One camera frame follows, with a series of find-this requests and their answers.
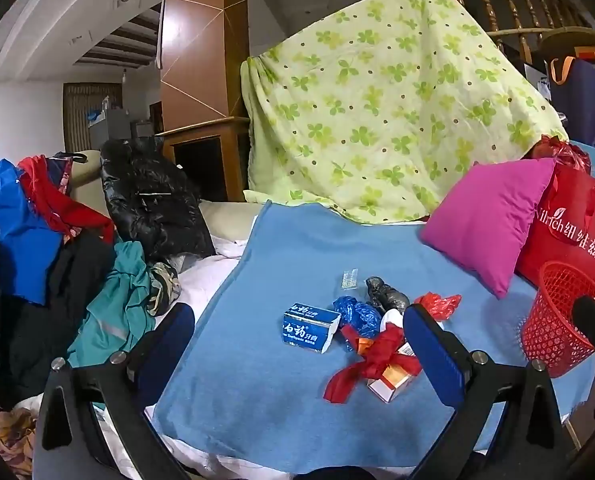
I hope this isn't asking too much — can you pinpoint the blue plastic bag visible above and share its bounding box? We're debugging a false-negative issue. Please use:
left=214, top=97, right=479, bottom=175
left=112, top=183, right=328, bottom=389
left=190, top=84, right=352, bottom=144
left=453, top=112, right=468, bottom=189
left=332, top=296, right=383, bottom=353

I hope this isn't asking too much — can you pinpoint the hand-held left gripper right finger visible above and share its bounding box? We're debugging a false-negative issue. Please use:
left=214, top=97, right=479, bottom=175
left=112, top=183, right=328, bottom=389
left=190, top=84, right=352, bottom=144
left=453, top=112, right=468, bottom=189
left=402, top=304, right=585, bottom=480

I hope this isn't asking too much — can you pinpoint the blue fleece towel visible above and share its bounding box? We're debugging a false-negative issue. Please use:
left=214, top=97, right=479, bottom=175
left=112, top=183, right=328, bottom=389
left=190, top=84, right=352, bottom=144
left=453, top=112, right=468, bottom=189
left=155, top=200, right=595, bottom=476

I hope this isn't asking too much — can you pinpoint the wooden cabinet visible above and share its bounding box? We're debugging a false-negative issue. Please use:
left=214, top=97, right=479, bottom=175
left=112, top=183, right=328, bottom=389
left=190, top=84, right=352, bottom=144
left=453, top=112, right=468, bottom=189
left=155, top=116, right=251, bottom=203

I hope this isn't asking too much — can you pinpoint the red ribbon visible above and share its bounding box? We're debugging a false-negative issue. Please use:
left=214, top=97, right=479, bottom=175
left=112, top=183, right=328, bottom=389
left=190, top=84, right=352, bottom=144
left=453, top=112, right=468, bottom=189
left=324, top=325, right=423, bottom=404

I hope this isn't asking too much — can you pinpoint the orange white small box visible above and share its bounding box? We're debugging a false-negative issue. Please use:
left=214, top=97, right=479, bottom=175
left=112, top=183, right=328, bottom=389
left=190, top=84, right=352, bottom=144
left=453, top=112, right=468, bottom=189
left=355, top=337, right=423, bottom=403

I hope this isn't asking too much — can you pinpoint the green floral blanket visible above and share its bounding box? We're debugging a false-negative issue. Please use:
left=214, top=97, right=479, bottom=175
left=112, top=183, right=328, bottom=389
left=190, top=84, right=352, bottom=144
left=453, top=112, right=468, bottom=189
left=241, top=0, right=569, bottom=226

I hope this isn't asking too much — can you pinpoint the white bed sheet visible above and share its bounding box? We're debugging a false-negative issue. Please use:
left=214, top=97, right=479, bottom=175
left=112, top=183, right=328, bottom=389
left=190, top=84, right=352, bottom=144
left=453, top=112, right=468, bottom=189
left=98, top=237, right=258, bottom=480

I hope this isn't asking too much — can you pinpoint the patterned brown cloth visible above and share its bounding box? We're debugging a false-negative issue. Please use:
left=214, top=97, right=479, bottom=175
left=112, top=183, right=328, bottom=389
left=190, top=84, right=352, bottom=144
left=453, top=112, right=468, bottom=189
left=0, top=407, right=38, bottom=478

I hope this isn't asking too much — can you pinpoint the red shopping bag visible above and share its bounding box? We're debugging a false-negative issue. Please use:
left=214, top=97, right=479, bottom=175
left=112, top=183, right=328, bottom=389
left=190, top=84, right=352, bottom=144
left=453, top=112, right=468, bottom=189
left=515, top=160, right=595, bottom=286

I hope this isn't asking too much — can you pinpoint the red garment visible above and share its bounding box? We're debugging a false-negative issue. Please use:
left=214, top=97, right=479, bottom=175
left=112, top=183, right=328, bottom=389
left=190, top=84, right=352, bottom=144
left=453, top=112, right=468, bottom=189
left=18, top=155, right=114, bottom=246

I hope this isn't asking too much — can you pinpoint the brown wooden pillar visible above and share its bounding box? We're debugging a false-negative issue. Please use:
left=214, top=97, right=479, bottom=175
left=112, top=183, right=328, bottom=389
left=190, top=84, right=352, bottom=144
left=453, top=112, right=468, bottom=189
left=158, top=0, right=249, bottom=131

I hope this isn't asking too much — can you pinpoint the black garment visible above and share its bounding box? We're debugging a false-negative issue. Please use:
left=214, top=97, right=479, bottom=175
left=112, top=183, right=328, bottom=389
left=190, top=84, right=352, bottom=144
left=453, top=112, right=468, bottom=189
left=0, top=220, right=116, bottom=411

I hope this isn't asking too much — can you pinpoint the shiny crinkled red plastic bag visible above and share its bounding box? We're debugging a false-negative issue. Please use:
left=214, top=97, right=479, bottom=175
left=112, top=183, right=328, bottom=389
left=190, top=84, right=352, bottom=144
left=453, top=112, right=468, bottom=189
left=530, top=135, right=592, bottom=173

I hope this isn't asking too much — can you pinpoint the black puffer jacket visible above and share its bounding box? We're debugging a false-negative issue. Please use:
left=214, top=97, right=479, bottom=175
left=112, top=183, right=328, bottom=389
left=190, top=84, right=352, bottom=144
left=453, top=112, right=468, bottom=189
left=100, top=137, right=216, bottom=263

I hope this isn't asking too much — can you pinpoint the teal garment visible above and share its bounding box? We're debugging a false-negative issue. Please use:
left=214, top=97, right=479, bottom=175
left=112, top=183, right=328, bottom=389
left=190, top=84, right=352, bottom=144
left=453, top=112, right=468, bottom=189
left=68, top=241, right=156, bottom=368

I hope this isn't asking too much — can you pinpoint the blue white toothpaste box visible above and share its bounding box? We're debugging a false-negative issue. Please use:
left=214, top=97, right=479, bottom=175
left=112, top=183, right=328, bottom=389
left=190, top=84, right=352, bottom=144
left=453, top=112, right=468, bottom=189
left=282, top=302, right=341, bottom=355

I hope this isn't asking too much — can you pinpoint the blue garment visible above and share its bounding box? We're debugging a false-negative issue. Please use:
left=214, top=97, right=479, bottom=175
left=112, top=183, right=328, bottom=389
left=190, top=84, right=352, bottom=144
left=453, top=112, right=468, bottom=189
left=0, top=159, right=63, bottom=306

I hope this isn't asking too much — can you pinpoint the red plastic basket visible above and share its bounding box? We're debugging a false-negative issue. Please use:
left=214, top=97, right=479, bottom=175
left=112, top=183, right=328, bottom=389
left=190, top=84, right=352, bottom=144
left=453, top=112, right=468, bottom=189
left=521, top=261, right=595, bottom=378

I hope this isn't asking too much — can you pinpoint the pink pillow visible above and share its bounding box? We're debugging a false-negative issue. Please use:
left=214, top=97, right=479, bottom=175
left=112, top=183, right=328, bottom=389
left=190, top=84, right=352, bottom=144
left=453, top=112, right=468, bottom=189
left=421, top=157, right=558, bottom=300

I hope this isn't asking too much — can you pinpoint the grey black plastic bag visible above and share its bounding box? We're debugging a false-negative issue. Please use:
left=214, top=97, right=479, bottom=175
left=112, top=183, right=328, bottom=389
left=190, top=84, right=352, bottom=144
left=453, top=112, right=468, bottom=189
left=365, top=276, right=411, bottom=315

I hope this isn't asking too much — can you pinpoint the wooden stair railing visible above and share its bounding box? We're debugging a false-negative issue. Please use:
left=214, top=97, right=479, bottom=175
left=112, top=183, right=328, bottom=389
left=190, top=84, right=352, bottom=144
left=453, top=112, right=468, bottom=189
left=437, top=0, right=593, bottom=61

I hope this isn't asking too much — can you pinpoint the camouflage cloth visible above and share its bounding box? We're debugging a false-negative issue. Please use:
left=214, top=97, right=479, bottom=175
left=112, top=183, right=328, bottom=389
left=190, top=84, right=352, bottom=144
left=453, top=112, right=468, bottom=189
left=145, top=261, right=182, bottom=317

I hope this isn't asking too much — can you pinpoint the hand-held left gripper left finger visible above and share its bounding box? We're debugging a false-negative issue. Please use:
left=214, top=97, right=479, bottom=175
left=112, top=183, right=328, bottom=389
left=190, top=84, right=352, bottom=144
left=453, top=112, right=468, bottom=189
left=32, top=302, right=196, bottom=480

